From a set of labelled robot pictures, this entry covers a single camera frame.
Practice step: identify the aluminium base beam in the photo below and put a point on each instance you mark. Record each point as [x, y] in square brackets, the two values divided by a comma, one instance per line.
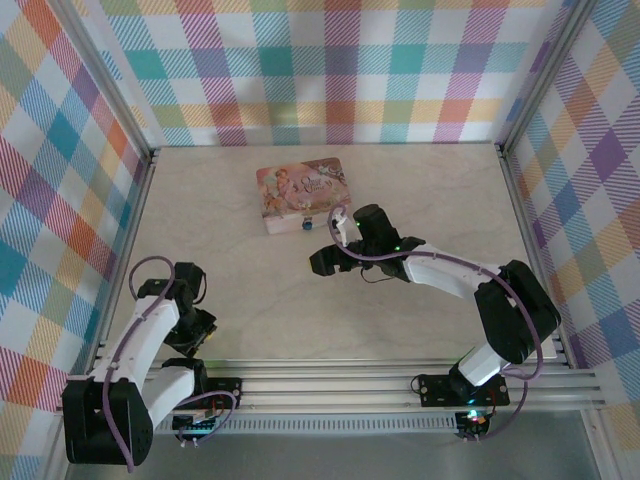
[325, 390]

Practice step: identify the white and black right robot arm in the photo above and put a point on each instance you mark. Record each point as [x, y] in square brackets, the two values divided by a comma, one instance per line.
[440, 275]

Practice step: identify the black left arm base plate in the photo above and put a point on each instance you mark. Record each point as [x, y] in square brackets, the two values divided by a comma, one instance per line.
[225, 387]

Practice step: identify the grey metal sheet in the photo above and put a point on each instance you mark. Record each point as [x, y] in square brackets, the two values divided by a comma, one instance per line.
[350, 457]

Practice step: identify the pink decorated tin box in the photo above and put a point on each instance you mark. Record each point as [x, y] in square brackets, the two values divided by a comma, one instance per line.
[300, 190]

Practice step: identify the aluminium frame post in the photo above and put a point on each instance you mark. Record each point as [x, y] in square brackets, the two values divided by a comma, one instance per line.
[545, 75]
[106, 75]

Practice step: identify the small blue padlock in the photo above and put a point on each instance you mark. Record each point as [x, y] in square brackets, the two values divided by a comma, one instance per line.
[306, 226]

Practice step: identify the aluminium side rail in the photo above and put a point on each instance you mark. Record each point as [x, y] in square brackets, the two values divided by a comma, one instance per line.
[529, 225]
[130, 225]

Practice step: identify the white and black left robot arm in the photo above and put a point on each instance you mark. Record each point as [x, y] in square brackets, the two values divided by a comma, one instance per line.
[150, 335]

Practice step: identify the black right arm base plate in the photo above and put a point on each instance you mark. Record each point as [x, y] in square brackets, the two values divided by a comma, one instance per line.
[435, 387]

